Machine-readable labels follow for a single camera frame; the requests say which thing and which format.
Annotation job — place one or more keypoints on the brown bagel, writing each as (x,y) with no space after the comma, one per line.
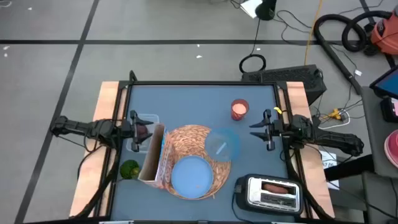
(275,188)

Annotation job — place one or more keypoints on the yellow power plug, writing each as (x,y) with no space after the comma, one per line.
(334,114)

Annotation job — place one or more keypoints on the pink round object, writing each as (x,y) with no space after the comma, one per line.
(392,149)

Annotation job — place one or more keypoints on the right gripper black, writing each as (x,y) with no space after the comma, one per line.
(273,129)

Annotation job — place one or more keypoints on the tablet with blue screen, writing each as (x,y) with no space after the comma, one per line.
(388,84)

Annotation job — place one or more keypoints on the orange Cheerios cereal box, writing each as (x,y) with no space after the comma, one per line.
(151,155)

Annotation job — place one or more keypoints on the black bar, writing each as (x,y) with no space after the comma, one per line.
(348,166)

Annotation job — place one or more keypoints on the clear plastic container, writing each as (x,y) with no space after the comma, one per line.
(149,119)

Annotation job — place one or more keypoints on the grey side table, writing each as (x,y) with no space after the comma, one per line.
(377,149)

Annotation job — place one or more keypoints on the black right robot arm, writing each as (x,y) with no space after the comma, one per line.
(335,140)

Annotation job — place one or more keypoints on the dark red plum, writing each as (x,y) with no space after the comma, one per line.
(142,130)

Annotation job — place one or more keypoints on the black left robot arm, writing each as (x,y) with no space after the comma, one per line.
(77,127)

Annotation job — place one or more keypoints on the round woven placemat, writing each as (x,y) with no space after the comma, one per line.
(188,140)

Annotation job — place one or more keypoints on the yellow tag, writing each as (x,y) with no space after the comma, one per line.
(277,109)

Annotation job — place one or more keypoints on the white printed label sheet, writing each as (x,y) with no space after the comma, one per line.
(329,161)

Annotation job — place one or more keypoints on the black and chrome toaster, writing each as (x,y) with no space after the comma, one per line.
(253,194)

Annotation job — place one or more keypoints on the small black device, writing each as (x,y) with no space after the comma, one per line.
(388,109)

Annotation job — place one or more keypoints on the black round stand base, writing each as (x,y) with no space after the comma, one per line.
(265,9)

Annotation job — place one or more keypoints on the white paper sheet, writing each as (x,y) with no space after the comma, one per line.
(250,7)

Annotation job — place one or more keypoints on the black computer case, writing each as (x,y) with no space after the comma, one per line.
(286,77)

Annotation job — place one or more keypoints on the blue plate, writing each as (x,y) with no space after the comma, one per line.
(192,177)

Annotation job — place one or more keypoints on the green glass cup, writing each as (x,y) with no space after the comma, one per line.
(128,168)

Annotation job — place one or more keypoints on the red glass with juice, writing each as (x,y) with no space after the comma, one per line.
(239,109)

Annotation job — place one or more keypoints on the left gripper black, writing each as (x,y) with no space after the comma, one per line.
(134,130)

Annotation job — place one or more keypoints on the orange vacuum cleaner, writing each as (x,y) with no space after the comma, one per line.
(385,34)

